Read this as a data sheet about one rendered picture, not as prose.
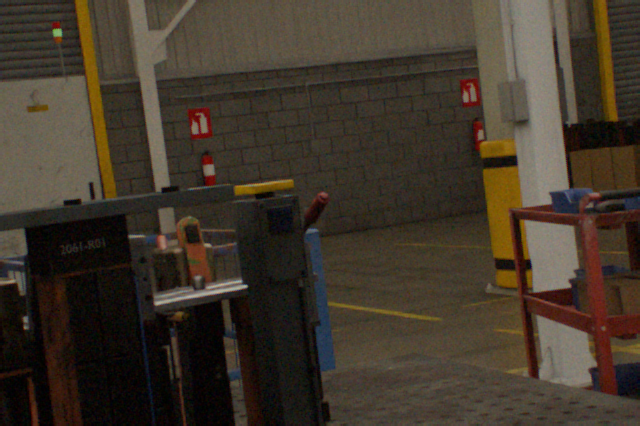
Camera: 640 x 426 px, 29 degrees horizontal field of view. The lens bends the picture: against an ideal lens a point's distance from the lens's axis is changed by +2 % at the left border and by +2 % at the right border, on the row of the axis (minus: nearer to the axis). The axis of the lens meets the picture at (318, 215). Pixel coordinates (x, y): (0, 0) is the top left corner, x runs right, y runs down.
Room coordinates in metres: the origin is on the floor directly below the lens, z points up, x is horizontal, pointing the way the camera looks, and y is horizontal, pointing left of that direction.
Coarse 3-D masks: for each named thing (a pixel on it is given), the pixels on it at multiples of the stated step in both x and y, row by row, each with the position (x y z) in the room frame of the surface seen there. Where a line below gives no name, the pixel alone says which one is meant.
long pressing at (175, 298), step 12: (180, 288) 1.99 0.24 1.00; (216, 288) 1.91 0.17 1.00; (228, 288) 1.86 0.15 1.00; (240, 288) 1.86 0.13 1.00; (156, 300) 1.85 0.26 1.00; (168, 300) 1.80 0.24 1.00; (180, 300) 1.81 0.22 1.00; (192, 300) 1.82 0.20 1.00; (204, 300) 1.83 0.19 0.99; (216, 300) 1.84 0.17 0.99; (24, 324) 1.77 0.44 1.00
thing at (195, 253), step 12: (180, 228) 2.07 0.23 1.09; (192, 228) 2.07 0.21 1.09; (180, 240) 2.08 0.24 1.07; (192, 240) 2.06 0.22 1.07; (192, 252) 2.07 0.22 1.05; (204, 252) 2.08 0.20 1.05; (192, 264) 2.06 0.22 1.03; (204, 264) 2.07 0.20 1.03; (192, 276) 2.05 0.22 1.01; (204, 276) 2.06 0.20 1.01
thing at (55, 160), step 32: (0, 96) 9.48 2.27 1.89; (32, 96) 9.57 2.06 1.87; (64, 96) 9.67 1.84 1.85; (0, 128) 9.46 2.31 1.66; (32, 128) 9.56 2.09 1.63; (64, 128) 9.66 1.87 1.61; (0, 160) 9.45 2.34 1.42; (32, 160) 9.54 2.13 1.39; (64, 160) 9.64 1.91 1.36; (96, 160) 9.76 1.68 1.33; (0, 192) 9.43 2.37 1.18; (32, 192) 9.53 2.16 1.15; (64, 192) 9.63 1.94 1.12; (96, 192) 9.73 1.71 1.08; (0, 256) 9.41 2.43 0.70
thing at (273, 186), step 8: (256, 184) 1.59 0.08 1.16; (264, 184) 1.59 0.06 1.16; (272, 184) 1.59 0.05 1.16; (280, 184) 1.60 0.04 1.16; (288, 184) 1.61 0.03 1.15; (240, 192) 1.61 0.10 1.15; (248, 192) 1.59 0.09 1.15; (256, 192) 1.58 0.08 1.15; (264, 192) 1.59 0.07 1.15; (272, 192) 1.61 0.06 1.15
